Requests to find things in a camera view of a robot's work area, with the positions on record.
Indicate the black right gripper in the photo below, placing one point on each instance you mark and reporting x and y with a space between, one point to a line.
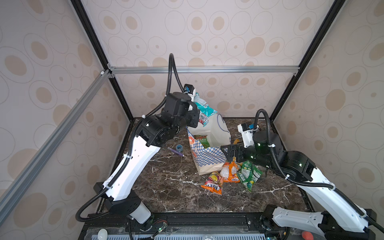
235 152

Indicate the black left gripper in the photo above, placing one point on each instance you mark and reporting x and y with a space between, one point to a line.
196 114

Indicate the teal snack packet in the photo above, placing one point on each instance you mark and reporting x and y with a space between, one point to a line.
205 110

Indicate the orange snack packet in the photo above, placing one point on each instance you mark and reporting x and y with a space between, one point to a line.
229 172

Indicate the green snack packet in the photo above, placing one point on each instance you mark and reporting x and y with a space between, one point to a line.
248 175

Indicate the blue checkered paper bag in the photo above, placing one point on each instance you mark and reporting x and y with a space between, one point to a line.
211 159

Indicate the red yellow snack packet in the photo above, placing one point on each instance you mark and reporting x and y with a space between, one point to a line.
214 183

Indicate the green corn chips packet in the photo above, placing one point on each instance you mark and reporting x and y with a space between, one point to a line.
203 140

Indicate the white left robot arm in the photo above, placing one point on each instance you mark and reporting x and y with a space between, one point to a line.
176 112

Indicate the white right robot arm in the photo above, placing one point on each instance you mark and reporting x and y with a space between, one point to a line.
341 219

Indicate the blue tape roll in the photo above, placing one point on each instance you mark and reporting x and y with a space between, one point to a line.
179 148

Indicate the purple marker pen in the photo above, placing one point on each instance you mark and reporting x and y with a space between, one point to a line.
175 151

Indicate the red emergency button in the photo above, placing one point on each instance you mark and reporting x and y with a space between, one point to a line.
307 235

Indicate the white round knob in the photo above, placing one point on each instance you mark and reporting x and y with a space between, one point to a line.
102 234

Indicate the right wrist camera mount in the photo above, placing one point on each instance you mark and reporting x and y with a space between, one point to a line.
247 131

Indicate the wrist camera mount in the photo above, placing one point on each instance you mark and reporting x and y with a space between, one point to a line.
247 131
190 91

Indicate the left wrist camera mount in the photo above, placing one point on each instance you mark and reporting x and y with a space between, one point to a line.
190 91

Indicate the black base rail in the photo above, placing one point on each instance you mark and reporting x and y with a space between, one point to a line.
194 226

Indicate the aluminium rail back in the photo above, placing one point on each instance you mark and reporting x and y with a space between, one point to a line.
206 70

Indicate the aluminium rail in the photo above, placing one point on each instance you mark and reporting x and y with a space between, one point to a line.
206 70
20 185

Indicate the black corner frame post left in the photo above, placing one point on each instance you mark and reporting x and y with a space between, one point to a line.
97 47

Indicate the black corner frame post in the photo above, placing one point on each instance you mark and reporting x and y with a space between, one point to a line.
97 47
313 47

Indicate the black corner frame post right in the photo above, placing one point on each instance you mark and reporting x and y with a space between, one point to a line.
313 47

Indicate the aluminium rail left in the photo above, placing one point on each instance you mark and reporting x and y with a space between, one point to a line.
20 185

